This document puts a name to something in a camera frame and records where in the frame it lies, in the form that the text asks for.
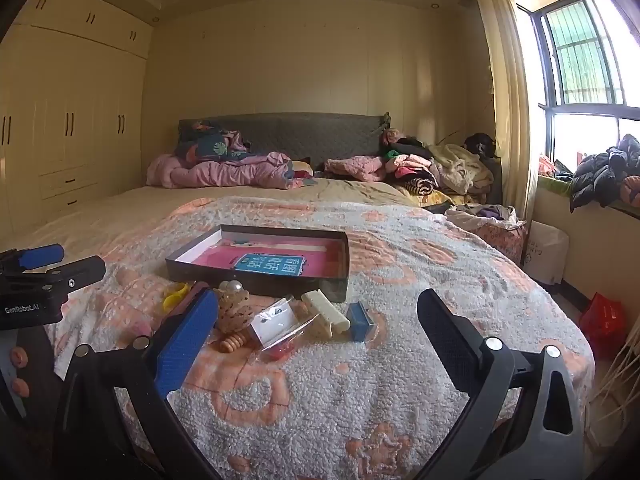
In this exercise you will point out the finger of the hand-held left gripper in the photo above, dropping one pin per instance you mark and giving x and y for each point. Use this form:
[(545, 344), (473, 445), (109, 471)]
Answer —
[(80, 271), (37, 256)]

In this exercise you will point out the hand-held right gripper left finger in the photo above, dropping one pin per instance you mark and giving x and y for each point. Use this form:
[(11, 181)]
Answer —
[(186, 341)]

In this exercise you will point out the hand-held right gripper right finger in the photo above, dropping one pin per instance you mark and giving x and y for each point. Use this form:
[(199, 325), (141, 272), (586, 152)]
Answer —
[(450, 332)]

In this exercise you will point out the sheer bow hair clip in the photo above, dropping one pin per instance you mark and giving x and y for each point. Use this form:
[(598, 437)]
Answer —
[(234, 310)]

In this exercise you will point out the earring card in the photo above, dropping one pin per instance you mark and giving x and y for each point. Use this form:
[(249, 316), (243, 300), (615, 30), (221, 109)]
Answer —
[(272, 320)]

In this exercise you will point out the cream claw hair clip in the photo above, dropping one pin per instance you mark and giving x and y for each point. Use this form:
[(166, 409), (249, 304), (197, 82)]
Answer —
[(325, 310)]

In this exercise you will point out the dark cardboard box pink lining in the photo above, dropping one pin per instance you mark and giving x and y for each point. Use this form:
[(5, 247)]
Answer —
[(320, 287)]

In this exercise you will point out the bed with beige sheet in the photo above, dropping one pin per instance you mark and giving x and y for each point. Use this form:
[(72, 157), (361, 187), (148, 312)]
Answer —
[(125, 205)]

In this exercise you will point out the small blue box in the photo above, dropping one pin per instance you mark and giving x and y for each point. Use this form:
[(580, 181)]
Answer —
[(361, 322)]

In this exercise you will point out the floral laundry bag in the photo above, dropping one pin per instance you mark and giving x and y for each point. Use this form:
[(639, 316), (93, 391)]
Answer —
[(500, 242)]

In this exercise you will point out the clear plastic bag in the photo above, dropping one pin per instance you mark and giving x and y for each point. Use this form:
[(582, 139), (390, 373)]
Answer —
[(290, 342)]

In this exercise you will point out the blue printed card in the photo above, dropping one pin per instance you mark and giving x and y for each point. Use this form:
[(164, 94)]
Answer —
[(270, 265)]

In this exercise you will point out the white paper bag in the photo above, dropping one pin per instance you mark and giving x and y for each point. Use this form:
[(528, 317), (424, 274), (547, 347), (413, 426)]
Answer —
[(547, 255)]

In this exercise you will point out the cream wardrobe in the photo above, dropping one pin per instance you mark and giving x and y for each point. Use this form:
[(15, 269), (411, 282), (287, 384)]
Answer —
[(70, 110)]

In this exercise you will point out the red bag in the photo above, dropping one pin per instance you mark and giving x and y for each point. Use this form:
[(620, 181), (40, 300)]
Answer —
[(602, 325)]

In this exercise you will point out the pile of clothes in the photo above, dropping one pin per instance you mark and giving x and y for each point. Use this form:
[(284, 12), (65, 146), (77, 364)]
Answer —
[(430, 165)]

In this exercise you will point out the pink quilt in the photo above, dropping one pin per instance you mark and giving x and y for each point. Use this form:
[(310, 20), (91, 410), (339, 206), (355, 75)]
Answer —
[(220, 172)]

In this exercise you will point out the dark floral pillow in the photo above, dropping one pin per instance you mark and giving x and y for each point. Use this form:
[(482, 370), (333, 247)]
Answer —
[(205, 147)]

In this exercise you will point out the light wooden sticks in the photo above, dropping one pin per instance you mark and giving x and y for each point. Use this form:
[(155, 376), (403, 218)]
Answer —
[(622, 385)]

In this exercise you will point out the green window seat cushion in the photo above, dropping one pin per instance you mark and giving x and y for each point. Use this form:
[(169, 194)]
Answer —
[(552, 182)]

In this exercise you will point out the pink sweater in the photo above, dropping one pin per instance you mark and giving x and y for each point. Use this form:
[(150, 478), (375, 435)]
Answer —
[(357, 166)]

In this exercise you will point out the black puffer jacket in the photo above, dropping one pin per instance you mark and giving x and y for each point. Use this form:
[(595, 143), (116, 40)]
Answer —
[(600, 175)]

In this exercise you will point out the orange patterned cushion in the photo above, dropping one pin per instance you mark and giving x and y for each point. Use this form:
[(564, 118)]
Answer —
[(631, 190)]

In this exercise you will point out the cream curtain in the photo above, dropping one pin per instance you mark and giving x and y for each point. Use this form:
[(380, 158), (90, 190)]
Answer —
[(510, 110)]

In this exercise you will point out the grey quilted headboard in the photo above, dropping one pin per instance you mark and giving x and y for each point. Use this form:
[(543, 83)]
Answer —
[(310, 135)]

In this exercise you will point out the window with black frame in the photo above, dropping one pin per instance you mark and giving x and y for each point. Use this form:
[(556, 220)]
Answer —
[(585, 50)]

